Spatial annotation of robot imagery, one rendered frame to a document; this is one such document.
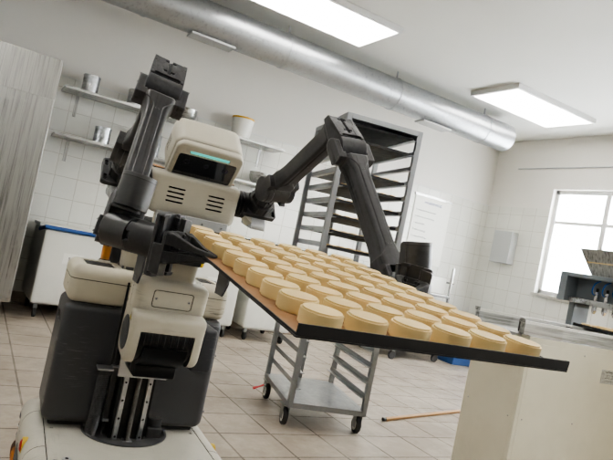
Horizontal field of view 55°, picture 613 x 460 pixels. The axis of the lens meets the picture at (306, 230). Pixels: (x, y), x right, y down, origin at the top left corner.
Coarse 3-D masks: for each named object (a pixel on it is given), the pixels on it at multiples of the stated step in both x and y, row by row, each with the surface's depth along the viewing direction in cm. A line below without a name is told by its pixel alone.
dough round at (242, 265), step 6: (240, 258) 84; (246, 258) 86; (234, 264) 83; (240, 264) 82; (246, 264) 82; (252, 264) 82; (258, 264) 84; (264, 264) 85; (234, 270) 83; (240, 270) 82; (246, 270) 82
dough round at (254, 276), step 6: (252, 270) 78; (258, 270) 78; (264, 270) 79; (270, 270) 81; (246, 276) 78; (252, 276) 77; (258, 276) 77; (264, 276) 76; (270, 276) 77; (276, 276) 77; (282, 276) 79; (252, 282) 77; (258, 282) 77
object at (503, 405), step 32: (544, 352) 253; (576, 352) 261; (608, 352) 270; (480, 384) 270; (512, 384) 253; (544, 384) 254; (576, 384) 262; (608, 384) 271; (480, 416) 266; (512, 416) 250; (544, 416) 256; (576, 416) 264; (608, 416) 272; (480, 448) 263; (512, 448) 249; (544, 448) 257; (576, 448) 265; (608, 448) 274
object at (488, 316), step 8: (480, 312) 276; (488, 312) 278; (496, 312) 280; (488, 320) 279; (496, 320) 281; (504, 320) 283; (512, 320) 285; (536, 320) 291; (544, 320) 293; (576, 328) 302; (584, 328) 305
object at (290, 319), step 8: (216, 264) 86; (232, 272) 83; (240, 280) 78; (248, 288) 74; (256, 288) 76; (256, 296) 71; (264, 304) 68; (272, 304) 69; (280, 312) 66; (288, 320) 63; (296, 320) 64; (296, 328) 61; (344, 328) 66
